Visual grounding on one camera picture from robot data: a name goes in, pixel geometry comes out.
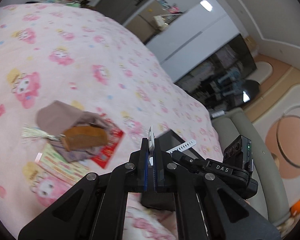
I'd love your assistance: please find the beige pink cloth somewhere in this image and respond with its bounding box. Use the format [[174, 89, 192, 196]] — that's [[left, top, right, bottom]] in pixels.
[[36, 101, 110, 163]]

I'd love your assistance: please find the white wardrobe panel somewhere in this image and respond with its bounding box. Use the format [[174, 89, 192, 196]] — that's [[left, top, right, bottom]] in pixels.
[[146, 0, 239, 82]]

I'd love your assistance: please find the white handbag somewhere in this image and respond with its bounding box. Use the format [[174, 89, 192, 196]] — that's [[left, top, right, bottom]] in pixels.
[[153, 15, 168, 31]]

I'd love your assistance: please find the orange plush toy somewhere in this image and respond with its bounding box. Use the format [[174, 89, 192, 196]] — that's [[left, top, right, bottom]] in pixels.
[[290, 200, 300, 217]]

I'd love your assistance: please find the red envelope packet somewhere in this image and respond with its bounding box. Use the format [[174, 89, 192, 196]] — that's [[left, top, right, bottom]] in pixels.
[[91, 118, 125, 169]]

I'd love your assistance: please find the yellow cartoon sticker card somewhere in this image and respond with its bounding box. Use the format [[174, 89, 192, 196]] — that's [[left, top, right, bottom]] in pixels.
[[35, 143, 90, 184]]

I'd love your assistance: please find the black tracking camera box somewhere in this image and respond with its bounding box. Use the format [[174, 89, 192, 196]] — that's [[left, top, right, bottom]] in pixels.
[[223, 135, 253, 173]]

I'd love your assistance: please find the black cardboard storage box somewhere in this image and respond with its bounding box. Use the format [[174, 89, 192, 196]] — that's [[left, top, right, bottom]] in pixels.
[[158, 129, 193, 157]]

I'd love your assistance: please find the pink cartoon print bedspread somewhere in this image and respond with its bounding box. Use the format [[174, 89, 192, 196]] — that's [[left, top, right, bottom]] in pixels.
[[0, 3, 223, 237]]

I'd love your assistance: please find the dark glass wardrobe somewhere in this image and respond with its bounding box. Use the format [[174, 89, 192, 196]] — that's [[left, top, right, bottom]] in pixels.
[[175, 34, 260, 113]]

